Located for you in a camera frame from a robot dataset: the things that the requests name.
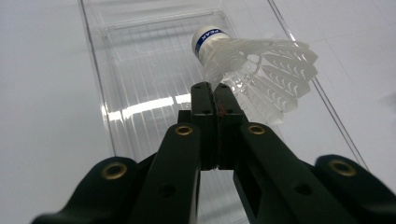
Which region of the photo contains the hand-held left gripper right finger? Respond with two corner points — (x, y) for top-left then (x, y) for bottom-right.
(214, 82), (249, 171)

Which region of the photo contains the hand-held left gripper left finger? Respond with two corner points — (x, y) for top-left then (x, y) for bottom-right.
(177, 81), (219, 172)

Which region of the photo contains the white shuttlecock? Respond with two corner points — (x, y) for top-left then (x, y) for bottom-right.
(191, 24), (319, 126)

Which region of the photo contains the clear plastic tray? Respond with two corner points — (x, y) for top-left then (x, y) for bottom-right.
(78, 0), (371, 224)

